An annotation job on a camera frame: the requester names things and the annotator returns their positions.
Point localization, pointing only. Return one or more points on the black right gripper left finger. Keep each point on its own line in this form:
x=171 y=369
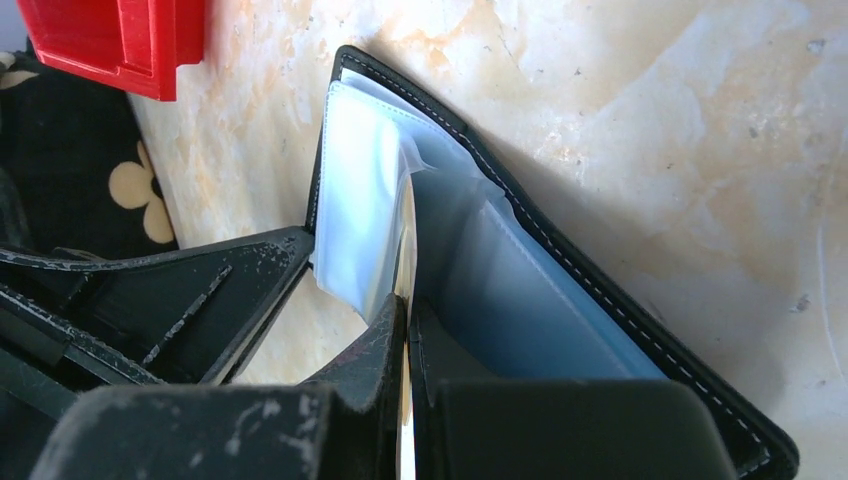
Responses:
x=343 y=422

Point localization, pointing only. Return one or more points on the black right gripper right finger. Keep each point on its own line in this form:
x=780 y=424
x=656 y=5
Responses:
x=471 y=424

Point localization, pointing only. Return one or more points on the red plastic bin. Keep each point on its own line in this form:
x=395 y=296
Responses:
x=132 y=45

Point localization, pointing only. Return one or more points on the black leather card holder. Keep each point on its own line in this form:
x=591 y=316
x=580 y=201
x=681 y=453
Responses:
x=501 y=278

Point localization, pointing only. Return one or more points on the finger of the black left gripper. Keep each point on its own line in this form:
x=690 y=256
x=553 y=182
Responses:
x=71 y=321

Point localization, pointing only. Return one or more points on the black floral blanket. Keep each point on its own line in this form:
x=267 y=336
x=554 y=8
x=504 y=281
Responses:
x=75 y=172

